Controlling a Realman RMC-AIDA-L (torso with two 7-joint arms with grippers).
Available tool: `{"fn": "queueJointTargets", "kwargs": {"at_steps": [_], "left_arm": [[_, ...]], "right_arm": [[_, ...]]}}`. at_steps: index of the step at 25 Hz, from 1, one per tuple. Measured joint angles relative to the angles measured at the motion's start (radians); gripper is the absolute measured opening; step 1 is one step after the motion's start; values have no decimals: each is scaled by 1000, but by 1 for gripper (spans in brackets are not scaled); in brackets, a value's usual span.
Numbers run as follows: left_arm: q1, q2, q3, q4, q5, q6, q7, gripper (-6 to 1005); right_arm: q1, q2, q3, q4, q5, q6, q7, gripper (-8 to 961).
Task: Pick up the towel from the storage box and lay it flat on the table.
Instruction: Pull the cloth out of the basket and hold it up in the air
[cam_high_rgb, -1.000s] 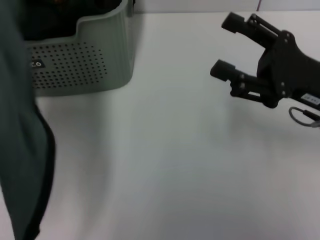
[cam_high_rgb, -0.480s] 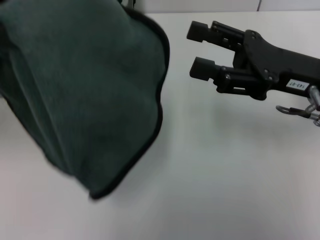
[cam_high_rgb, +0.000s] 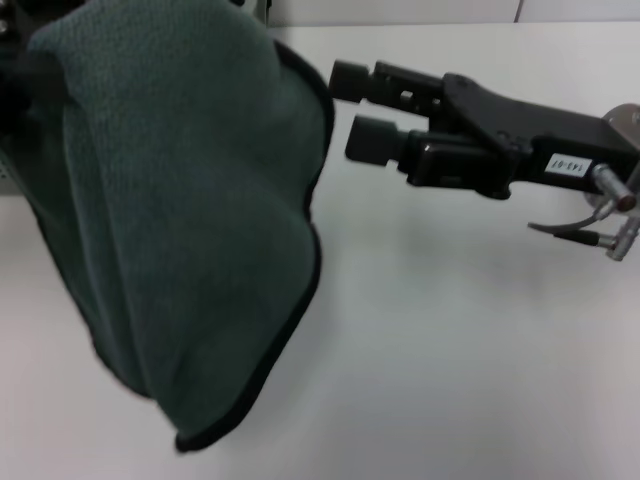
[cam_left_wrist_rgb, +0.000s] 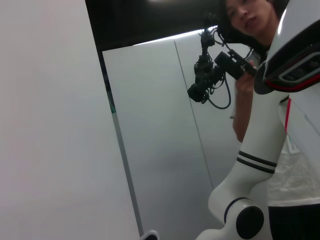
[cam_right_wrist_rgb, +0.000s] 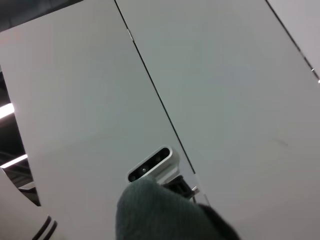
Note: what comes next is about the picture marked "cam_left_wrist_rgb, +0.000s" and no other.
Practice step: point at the person's bare hand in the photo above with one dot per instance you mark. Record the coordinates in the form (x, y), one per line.
(243, 85)

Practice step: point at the black handheld camera rig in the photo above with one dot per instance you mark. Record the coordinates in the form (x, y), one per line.
(230, 66)

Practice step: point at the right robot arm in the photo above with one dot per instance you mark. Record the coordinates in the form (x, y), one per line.
(260, 140)

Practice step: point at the person's bare forearm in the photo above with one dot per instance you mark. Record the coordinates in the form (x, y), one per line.
(241, 112)

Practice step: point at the person's head black hair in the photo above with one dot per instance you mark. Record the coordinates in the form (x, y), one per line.
(245, 12)

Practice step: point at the person's white shirt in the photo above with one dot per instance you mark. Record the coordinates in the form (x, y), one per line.
(295, 180)

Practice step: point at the person's dark trousers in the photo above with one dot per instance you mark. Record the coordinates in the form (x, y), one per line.
(295, 225)

